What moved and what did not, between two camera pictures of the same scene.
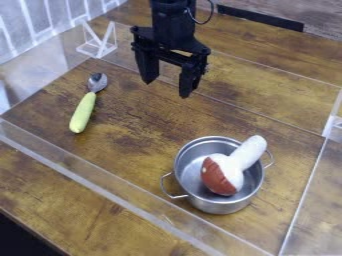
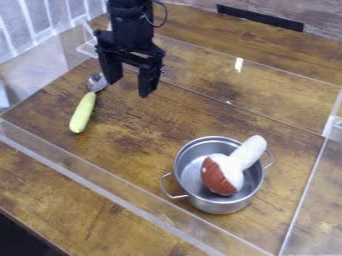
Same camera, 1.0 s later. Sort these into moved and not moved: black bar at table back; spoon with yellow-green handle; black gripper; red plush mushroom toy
Moved: black gripper
Not moved: red plush mushroom toy; black bar at table back; spoon with yellow-green handle
